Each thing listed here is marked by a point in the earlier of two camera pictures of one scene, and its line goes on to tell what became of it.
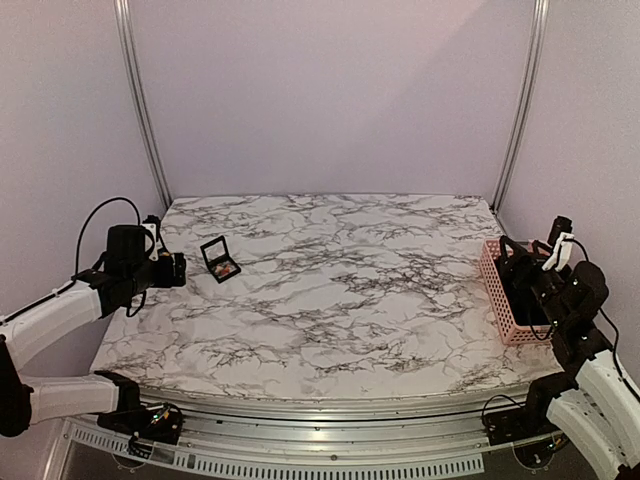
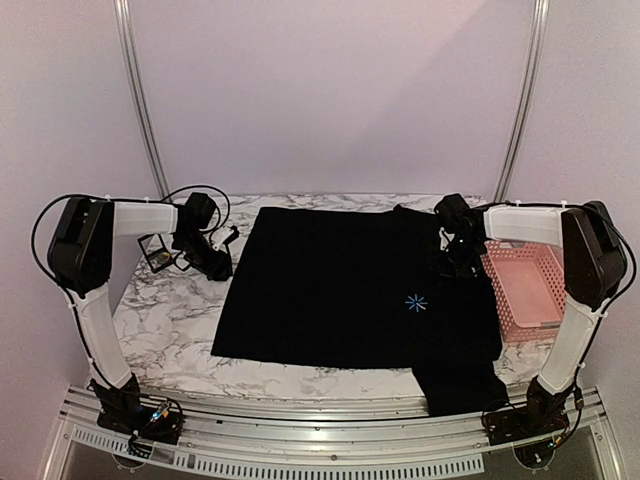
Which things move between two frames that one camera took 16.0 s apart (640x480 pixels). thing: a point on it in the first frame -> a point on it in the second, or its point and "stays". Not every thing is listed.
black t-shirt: [517, 271] -> [366, 287]
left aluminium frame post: [124, 33] stays
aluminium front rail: [228, 438] stays
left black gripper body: [165, 278] -> [197, 256]
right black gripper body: [522, 270] -> [458, 255]
